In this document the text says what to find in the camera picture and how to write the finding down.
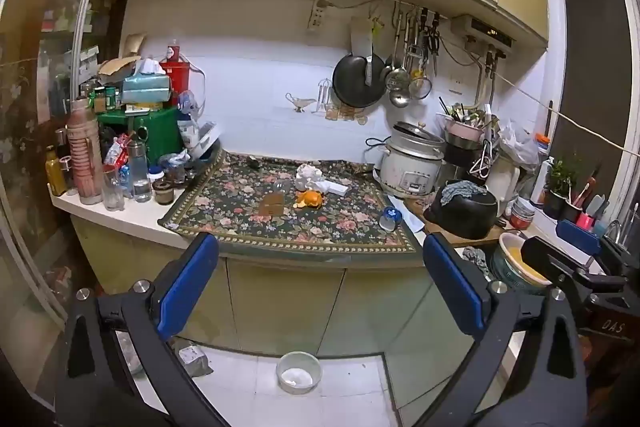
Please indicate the dark window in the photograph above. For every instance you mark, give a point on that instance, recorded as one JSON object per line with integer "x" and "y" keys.
{"x": 595, "y": 82}

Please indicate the white bowl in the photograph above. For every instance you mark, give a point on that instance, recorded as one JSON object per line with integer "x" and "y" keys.
{"x": 298, "y": 374}

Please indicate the stacked red bowls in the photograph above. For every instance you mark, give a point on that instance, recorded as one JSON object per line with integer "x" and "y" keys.
{"x": 522, "y": 214}

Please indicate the silver gravy boat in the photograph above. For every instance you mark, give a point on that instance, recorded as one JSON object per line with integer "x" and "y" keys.
{"x": 300, "y": 103}

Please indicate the blue grey knitted cloth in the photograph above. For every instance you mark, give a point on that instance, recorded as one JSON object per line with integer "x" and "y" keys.
{"x": 462, "y": 189}

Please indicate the patterned bowl yellow inside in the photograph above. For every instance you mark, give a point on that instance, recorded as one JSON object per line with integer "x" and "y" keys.
{"x": 515, "y": 267}

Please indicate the stack of pink cups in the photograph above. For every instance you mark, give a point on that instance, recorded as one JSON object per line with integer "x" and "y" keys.
{"x": 85, "y": 157}

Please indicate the hanging cleaver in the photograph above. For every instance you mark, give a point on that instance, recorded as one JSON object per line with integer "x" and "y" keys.
{"x": 362, "y": 38}

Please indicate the white flat packet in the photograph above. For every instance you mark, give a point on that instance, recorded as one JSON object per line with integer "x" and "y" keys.
{"x": 335, "y": 188}

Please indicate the steel lid glass bottle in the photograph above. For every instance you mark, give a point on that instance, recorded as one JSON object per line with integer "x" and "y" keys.
{"x": 140, "y": 172}

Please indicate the clear plastic bag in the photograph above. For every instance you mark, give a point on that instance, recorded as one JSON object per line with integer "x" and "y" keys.
{"x": 520, "y": 144}

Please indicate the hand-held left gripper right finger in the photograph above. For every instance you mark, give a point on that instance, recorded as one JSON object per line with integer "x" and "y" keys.
{"x": 452, "y": 282}

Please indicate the white plastic container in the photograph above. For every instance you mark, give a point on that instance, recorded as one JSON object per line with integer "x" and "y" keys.
{"x": 206, "y": 138}

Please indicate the wall water heater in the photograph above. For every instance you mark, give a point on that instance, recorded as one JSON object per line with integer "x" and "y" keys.
{"x": 482, "y": 32}

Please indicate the yellow bottle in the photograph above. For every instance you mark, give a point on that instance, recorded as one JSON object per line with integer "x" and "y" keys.
{"x": 56, "y": 174}

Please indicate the small black cap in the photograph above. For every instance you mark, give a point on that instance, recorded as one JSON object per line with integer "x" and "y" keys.
{"x": 253, "y": 163}

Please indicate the pink utensil basin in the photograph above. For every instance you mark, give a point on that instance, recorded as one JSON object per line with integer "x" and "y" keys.
{"x": 465, "y": 132}

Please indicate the potted green plant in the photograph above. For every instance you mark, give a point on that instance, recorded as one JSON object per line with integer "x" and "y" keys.
{"x": 560, "y": 187}

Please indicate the blue plastic box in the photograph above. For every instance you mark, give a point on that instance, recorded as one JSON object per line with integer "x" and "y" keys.
{"x": 577, "y": 237}

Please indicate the grey rag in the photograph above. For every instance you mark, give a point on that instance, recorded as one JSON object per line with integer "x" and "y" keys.
{"x": 477, "y": 259}

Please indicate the white rice cooker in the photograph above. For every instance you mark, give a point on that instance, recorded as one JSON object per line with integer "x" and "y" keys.
{"x": 410, "y": 172}

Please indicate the white flat sheet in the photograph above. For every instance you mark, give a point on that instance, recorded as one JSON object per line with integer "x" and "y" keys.
{"x": 407, "y": 217}

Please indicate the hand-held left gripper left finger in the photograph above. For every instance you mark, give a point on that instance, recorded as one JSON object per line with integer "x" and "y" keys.
{"x": 187, "y": 287}

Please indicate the white power strip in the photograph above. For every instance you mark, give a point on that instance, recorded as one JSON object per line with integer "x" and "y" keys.
{"x": 319, "y": 9}

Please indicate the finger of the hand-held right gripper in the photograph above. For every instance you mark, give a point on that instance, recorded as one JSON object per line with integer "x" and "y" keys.
{"x": 547, "y": 262}

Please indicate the clear plastic jug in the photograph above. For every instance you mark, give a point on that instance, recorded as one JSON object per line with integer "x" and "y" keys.
{"x": 192, "y": 94}

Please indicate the orange peel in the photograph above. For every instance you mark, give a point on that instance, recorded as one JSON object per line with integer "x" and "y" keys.
{"x": 309, "y": 198}

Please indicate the red box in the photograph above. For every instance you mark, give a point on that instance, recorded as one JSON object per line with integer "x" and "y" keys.
{"x": 176, "y": 79}

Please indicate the white kettle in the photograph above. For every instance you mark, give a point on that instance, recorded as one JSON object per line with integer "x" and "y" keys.
{"x": 502, "y": 179}

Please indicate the grey floor packet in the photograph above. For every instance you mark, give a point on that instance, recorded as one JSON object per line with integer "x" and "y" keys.
{"x": 195, "y": 361}

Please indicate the black pot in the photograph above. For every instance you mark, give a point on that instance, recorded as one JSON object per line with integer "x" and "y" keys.
{"x": 462, "y": 214}

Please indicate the black wok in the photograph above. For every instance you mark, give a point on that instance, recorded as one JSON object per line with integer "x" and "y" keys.
{"x": 357, "y": 82}

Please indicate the hanging steel ladle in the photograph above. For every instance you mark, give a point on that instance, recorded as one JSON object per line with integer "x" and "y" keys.
{"x": 395, "y": 72}

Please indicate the floral patterned mat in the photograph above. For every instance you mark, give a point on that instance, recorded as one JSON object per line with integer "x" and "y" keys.
{"x": 325, "y": 222}

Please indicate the blue white small cup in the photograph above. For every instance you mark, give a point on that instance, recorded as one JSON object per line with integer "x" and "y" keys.
{"x": 389, "y": 218}

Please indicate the green box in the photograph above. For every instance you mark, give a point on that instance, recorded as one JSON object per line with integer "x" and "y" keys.
{"x": 150, "y": 132}

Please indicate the small dark jar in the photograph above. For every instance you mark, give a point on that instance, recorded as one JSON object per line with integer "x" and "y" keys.
{"x": 162, "y": 193}

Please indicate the teal tissue box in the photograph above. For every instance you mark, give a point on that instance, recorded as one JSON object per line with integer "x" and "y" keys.
{"x": 146, "y": 88}

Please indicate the drinking glass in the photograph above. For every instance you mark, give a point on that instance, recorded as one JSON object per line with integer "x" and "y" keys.
{"x": 113, "y": 192}

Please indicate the brown cardboard piece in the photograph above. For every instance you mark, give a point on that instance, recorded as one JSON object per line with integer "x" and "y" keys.
{"x": 271, "y": 205}

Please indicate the crumpled white tissue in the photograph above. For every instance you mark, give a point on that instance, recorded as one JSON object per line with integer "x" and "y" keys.
{"x": 309, "y": 177}

